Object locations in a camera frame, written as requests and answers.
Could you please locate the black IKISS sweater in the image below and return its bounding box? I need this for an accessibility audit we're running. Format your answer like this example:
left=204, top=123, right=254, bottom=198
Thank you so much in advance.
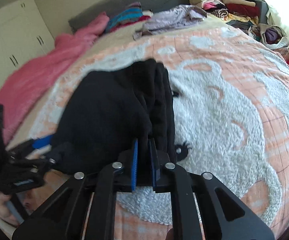
left=51, top=59, right=176, bottom=175

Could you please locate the striped folded clothes stack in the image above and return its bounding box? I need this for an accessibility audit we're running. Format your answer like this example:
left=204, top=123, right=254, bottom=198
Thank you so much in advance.
left=105, top=2, right=154, bottom=33

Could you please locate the bag with purple clothes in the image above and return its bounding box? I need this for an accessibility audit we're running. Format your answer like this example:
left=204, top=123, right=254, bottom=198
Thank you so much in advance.
left=248, top=23, right=289, bottom=50

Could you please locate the pile of folded clothes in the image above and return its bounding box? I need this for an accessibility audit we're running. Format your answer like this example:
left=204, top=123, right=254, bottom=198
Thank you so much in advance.
left=189, top=0, right=269, bottom=31

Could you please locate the left hand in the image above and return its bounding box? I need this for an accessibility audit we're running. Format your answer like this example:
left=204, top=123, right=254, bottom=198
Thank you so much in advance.
left=0, top=192, right=35, bottom=228

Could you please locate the pink blanket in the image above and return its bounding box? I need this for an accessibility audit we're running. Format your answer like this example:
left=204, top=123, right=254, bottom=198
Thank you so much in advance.
left=0, top=12, right=110, bottom=144

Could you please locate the orange white bear quilt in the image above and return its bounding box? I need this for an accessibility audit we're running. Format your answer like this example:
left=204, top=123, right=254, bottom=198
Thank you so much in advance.
left=29, top=24, right=289, bottom=237

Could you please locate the cream wardrobe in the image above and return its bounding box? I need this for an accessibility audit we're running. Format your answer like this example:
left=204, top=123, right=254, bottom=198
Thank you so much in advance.
left=0, top=0, right=54, bottom=88

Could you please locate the beige bed sheet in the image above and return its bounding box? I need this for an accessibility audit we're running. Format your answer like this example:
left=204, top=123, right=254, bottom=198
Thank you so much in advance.
left=7, top=19, right=210, bottom=153

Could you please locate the lilac crumpled garment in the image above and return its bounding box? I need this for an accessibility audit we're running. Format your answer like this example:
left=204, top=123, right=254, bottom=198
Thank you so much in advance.
left=133, top=4, right=207, bottom=40

